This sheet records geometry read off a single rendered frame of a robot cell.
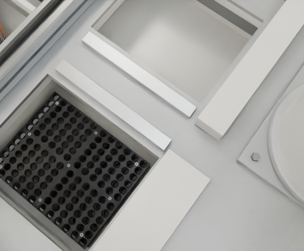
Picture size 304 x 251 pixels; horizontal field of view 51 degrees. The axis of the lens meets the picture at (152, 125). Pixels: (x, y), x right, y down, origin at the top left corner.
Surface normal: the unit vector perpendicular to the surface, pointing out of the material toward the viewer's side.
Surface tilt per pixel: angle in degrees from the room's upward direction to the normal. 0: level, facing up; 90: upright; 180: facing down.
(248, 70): 0
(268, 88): 0
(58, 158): 0
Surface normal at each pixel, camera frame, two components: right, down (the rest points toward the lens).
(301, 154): -0.96, 0.29
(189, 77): 0.00, -0.25
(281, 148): -1.00, 0.07
